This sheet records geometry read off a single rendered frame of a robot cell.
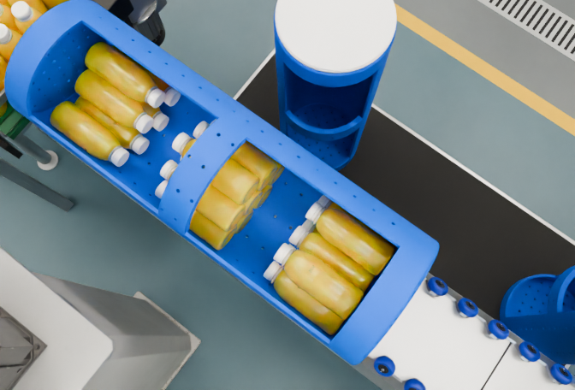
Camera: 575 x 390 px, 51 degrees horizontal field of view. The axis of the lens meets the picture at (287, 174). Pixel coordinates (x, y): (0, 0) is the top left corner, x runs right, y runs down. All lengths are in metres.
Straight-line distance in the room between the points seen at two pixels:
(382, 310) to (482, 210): 1.26
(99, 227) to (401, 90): 1.30
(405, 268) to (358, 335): 0.14
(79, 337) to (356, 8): 0.91
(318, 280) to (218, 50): 1.57
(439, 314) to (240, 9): 1.67
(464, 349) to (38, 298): 0.87
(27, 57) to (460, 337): 1.05
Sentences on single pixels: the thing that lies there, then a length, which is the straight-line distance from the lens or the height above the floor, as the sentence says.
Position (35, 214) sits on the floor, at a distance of 2.52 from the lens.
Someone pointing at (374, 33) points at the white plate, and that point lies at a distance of 1.42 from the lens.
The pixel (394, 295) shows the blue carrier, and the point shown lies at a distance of 1.06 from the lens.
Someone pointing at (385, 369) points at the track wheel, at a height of 0.97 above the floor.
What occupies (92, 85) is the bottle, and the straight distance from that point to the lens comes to 1.36.
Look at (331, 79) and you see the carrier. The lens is 1.40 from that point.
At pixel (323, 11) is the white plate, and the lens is 1.44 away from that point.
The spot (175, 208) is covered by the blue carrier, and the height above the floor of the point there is 1.18.
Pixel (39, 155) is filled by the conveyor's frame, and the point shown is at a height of 0.12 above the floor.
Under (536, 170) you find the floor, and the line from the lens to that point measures 2.54.
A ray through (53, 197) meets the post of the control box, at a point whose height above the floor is 0.18.
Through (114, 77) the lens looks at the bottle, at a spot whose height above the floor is 1.12.
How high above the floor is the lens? 2.28
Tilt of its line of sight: 75 degrees down
